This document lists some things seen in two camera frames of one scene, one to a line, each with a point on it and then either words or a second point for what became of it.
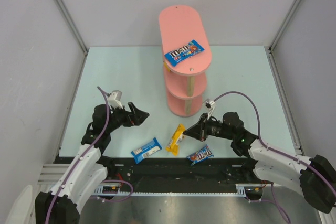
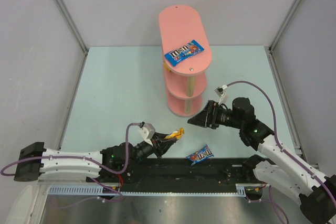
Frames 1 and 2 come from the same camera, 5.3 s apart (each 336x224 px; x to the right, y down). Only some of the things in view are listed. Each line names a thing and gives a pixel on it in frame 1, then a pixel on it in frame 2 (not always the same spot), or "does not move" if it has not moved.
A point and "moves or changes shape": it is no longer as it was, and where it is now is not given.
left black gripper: (130, 118) -> (155, 143)
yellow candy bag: (176, 139) moves or changes shape
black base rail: (175, 171) does not move
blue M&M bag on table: (200, 155) does not move
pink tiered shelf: (185, 81) does not move
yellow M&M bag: (167, 67) does not move
